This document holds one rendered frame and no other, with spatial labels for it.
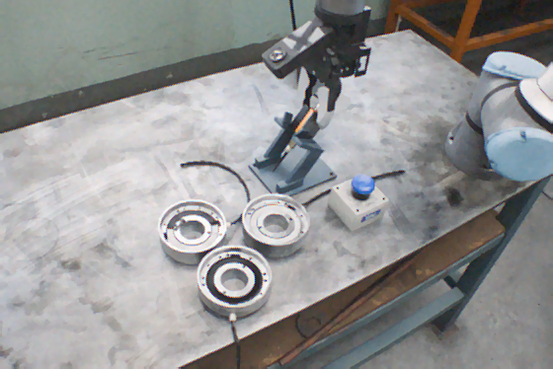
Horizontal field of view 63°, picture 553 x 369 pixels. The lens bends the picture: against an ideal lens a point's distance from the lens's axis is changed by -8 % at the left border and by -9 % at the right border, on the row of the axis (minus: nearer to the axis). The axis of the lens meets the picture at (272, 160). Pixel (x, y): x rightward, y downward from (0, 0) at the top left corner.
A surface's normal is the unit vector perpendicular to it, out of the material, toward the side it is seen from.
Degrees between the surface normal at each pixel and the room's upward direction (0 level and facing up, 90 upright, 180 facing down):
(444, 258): 0
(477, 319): 0
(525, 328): 0
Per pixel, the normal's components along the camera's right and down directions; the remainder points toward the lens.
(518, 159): -0.27, 0.73
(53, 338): 0.07, -0.73
